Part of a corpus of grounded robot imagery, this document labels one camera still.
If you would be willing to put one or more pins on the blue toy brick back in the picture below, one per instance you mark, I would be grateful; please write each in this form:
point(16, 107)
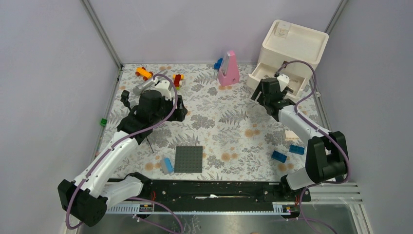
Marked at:
point(218, 64)

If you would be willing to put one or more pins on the black mini tripod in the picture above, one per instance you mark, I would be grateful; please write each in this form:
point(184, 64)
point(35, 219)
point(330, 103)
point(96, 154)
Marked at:
point(125, 100)

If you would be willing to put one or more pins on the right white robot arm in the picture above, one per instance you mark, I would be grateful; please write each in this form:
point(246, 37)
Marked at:
point(326, 152)

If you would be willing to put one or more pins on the blue lego brick right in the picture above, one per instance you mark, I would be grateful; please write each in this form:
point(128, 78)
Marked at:
point(297, 149)

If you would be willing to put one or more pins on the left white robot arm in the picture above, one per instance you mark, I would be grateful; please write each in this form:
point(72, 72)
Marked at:
point(86, 198)

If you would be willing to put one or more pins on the cream three-drawer organizer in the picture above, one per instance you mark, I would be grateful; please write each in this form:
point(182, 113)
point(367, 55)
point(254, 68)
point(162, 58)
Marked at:
point(303, 44)

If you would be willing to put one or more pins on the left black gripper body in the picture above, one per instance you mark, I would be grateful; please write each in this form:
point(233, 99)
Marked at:
point(166, 106)

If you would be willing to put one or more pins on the grey lego baseplate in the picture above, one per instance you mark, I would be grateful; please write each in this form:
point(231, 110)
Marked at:
point(188, 159)

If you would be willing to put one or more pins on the orange toy car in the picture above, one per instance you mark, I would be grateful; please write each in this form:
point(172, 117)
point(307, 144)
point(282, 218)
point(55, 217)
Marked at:
point(142, 72)

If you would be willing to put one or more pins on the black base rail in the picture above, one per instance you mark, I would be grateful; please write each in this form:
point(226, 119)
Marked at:
point(218, 196)

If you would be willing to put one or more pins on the cream lego brick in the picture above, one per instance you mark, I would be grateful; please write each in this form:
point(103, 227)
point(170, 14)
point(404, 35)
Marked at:
point(290, 135)

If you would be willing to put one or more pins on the blue lego brick left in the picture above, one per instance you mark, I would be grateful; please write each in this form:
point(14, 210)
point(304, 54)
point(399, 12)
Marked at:
point(279, 156)

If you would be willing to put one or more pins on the white cosmetic box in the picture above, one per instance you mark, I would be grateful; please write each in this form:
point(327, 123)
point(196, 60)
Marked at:
point(282, 29)

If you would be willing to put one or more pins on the blue grey lego brick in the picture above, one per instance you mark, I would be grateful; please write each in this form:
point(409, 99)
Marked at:
point(166, 166)

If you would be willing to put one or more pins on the red yellow toy figure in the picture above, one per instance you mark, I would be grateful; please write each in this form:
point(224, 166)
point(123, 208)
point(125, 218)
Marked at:
point(177, 80)

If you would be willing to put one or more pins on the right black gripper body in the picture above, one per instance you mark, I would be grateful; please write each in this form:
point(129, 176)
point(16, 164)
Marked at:
point(262, 101)

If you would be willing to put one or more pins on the grey microphone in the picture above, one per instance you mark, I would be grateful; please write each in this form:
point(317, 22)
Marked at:
point(151, 82)

